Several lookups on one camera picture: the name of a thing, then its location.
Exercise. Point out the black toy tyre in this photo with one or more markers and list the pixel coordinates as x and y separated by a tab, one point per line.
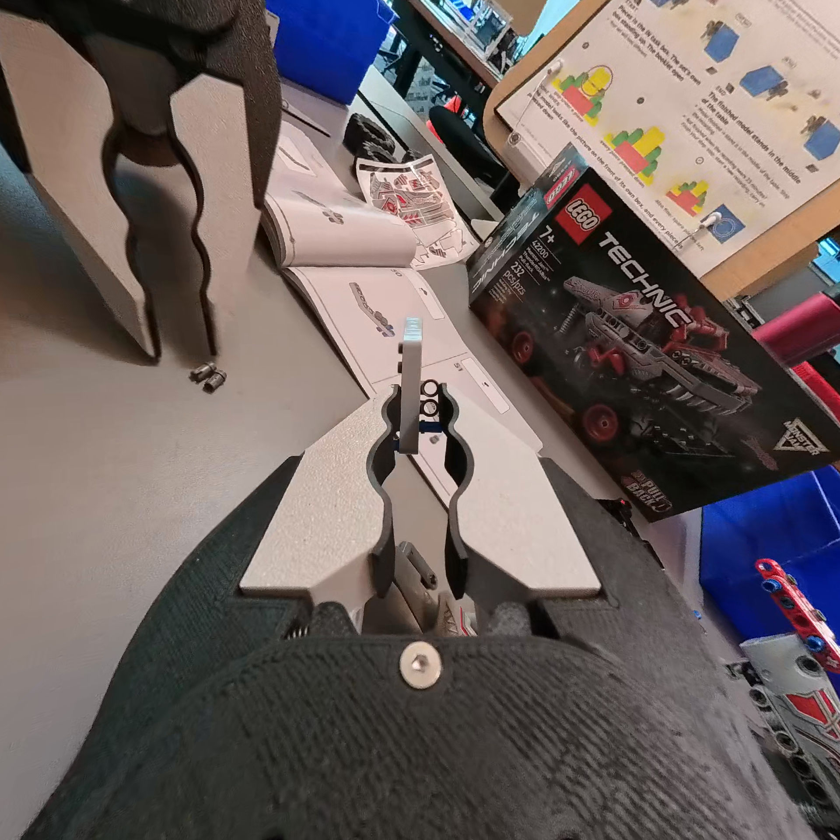
367	134

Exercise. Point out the wooden framed instruction board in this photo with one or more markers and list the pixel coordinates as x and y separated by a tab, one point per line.
689	85

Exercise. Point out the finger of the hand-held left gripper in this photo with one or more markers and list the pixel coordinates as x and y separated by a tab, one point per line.
65	164
226	164

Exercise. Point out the grey angled toy beam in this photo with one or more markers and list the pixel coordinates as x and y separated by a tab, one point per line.
412	380

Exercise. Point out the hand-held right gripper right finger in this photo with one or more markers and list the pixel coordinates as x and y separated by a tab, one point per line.
518	525

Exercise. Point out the black toy set box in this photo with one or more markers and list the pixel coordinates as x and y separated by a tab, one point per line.
623	328

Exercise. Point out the grey toy connector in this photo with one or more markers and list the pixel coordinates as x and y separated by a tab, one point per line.
417	564

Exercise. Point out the blue plastic bin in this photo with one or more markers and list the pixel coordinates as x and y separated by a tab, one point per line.
328	39
754	551

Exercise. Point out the background table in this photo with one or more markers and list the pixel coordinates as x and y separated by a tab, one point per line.
453	46

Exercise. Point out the sticker sheet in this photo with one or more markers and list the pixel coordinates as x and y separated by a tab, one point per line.
407	197

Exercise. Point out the black office chair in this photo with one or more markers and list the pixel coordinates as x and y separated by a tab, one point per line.
459	141

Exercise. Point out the small grey printed toy piece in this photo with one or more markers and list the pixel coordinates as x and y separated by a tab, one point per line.
459	620

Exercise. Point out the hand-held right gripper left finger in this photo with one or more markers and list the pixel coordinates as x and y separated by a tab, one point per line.
321	512

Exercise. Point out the red plastic bin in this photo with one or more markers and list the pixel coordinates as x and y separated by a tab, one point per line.
797	328

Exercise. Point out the grey desk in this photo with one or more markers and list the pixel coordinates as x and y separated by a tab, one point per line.
98	459

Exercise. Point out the white instruction booklet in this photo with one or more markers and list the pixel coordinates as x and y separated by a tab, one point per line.
354	236

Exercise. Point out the black toy pin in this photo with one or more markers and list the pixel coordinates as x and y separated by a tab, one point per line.
430	387
215	380
200	373
430	407

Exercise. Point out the partly built toy vehicle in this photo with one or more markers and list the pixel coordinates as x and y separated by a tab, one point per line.
800	695

